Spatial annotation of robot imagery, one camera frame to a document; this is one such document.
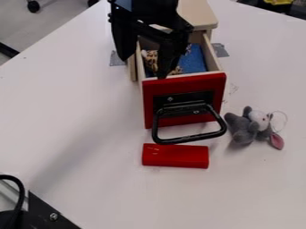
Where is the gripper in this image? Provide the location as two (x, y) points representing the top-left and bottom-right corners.
(108, 3), (197, 81)

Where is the drawer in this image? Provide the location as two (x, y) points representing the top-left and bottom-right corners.
(134, 31), (229, 146)

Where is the spotted plush toy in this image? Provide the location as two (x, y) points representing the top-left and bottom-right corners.
(140, 48), (184, 77)

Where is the grey tape patch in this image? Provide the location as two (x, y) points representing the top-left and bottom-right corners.
(108, 49), (128, 67)
(210, 42), (231, 58)

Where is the blue cloth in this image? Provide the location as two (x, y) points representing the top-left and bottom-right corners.
(175, 43), (209, 74)

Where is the cabinet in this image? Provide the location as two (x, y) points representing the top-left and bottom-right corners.
(125, 0), (220, 82)

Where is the red block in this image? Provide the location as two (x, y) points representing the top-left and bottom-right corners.
(140, 142), (211, 170)

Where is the grey plush mouse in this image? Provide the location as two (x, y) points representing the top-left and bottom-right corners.
(222, 105), (290, 151)

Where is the black cable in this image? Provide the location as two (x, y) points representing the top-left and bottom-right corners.
(0, 174), (28, 229)

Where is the black metal bracket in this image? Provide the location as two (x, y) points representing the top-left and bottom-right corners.
(0, 191), (84, 229)

